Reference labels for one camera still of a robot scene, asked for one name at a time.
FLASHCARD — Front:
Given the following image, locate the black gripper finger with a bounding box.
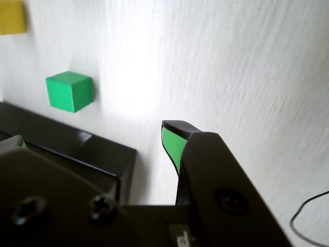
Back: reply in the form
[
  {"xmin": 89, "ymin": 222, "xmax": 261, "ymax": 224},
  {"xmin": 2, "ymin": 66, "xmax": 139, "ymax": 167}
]
[
  {"xmin": 161, "ymin": 119, "xmax": 294, "ymax": 247},
  {"xmin": 0, "ymin": 135, "xmax": 140, "ymax": 247}
]

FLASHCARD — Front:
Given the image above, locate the black open box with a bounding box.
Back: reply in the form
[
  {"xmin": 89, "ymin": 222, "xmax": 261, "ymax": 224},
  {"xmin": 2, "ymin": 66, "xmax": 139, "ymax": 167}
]
[{"xmin": 0, "ymin": 102, "xmax": 137, "ymax": 205}]

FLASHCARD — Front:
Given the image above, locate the green wooden cube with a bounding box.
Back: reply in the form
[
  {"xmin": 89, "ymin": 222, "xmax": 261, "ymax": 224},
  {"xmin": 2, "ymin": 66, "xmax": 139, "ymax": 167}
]
[{"xmin": 45, "ymin": 71, "xmax": 93, "ymax": 113}]

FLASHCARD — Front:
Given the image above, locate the black power cable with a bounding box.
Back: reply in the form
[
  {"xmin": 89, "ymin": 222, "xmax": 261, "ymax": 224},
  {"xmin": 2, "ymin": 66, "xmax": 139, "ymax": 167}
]
[{"xmin": 290, "ymin": 190, "xmax": 329, "ymax": 246}]

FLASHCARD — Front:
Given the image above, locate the yellow wooden cube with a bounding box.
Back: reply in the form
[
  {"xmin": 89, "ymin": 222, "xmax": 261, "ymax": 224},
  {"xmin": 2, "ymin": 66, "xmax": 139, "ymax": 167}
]
[{"xmin": 0, "ymin": 0, "xmax": 28, "ymax": 36}]

